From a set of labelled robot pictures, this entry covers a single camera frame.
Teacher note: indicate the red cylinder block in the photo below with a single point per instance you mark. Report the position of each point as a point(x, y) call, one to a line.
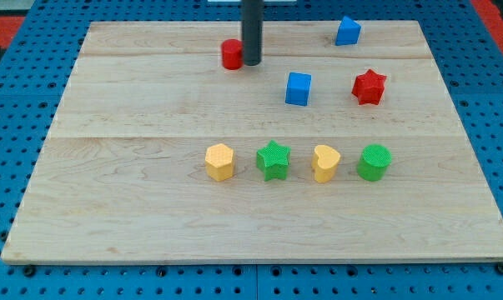
point(232, 57)

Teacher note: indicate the green star block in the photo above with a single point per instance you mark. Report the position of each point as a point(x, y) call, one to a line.
point(273, 160)

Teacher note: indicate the yellow hexagon block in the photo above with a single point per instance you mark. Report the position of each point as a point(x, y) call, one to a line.
point(219, 162)

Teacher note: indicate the light wooden board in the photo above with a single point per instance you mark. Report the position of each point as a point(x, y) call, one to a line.
point(121, 178)

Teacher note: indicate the yellow heart block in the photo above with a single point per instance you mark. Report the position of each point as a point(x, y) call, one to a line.
point(324, 163)

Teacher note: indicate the blue cube block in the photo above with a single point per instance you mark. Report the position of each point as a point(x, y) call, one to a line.
point(298, 88)

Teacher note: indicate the green cylinder block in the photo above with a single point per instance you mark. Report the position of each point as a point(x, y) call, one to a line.
point(374, 162)

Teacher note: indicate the red star block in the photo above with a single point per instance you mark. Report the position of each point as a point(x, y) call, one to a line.
point(369, 87)

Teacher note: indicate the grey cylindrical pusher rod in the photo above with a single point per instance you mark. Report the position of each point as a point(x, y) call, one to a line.
point(251, 12)

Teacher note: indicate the blue triangular prism block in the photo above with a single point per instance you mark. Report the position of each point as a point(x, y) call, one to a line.
point(348, 32)

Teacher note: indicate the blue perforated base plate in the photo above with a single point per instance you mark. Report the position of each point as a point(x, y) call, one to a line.
point(36, 67)

